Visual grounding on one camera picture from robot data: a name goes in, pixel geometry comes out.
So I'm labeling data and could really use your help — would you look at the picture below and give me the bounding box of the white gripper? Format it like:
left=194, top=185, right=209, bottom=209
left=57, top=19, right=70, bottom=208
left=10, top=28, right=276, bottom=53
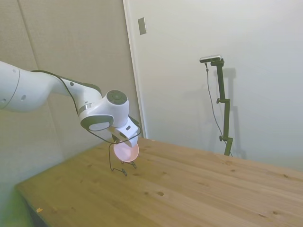
left=110, top=117, right=141, bottom=148

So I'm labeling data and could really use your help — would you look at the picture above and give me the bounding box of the pink bowl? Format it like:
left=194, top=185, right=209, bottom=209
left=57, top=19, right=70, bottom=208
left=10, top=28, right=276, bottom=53
left=113, top=138, right=141, bottom=163

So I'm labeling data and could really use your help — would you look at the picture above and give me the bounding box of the black wire bowl rack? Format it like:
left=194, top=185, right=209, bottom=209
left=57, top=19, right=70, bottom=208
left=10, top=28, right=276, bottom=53
left=108, top=141, right=138, bottom=177

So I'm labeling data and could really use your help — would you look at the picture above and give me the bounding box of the white door frame trim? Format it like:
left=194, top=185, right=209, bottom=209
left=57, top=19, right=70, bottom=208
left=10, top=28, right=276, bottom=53
left=122, top=0, right=148, bottom=139

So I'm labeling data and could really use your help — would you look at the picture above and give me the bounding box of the dark green camera stand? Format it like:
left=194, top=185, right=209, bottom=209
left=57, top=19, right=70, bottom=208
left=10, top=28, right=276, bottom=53
left=210, top=59, right=234, bottom=157

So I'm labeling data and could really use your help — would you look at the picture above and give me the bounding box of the grey wall switch plate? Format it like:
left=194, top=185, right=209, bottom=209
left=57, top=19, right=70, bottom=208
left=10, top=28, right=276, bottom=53
left=138, top=17, right=147, bottom=36

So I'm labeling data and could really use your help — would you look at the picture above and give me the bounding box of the grey camera on stand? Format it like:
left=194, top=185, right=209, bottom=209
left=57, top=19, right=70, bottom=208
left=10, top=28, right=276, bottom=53
left=199, top=54, right=223, bottom=64

